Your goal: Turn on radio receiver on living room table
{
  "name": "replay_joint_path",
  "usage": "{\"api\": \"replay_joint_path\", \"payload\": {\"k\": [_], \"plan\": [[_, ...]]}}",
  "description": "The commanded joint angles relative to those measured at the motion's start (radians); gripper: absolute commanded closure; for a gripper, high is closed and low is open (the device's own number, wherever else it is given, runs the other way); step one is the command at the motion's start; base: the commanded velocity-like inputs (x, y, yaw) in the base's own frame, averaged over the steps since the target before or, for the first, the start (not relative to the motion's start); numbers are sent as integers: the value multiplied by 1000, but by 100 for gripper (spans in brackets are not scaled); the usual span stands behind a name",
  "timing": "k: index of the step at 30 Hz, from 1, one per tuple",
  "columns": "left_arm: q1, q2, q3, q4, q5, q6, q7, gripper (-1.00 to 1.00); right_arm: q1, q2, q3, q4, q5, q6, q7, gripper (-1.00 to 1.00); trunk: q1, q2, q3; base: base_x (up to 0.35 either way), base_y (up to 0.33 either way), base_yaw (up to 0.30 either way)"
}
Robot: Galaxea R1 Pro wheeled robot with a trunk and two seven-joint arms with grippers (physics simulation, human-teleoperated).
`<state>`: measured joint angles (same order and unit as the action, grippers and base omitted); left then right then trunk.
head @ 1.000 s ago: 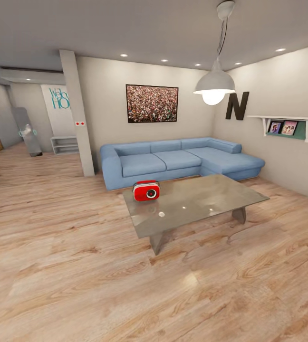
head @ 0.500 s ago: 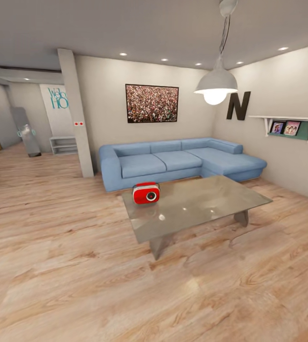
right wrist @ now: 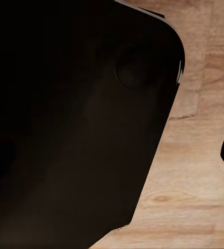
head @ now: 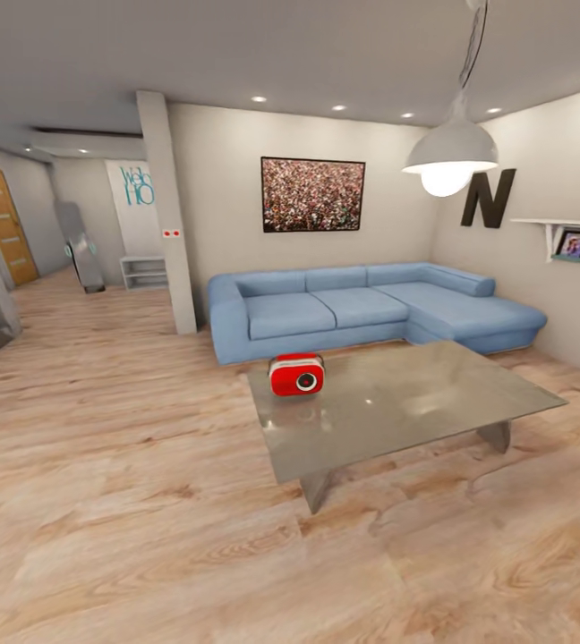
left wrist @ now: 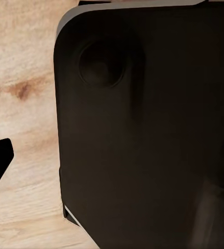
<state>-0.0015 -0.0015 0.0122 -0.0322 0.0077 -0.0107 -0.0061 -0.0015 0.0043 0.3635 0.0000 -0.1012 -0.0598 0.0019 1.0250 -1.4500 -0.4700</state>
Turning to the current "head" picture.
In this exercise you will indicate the coffee table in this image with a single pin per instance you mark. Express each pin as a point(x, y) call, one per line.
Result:
point(376, 404)

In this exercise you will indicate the sofa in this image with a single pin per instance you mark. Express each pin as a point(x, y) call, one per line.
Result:
point(268, 315)

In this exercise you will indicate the radio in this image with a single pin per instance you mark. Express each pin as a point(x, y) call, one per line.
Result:
point(296, 376)

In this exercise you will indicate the room light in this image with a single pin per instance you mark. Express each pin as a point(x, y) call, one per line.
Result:
point(457, 139)

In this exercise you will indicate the standing mirror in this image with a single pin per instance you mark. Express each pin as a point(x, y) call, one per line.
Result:
point(79, 246)

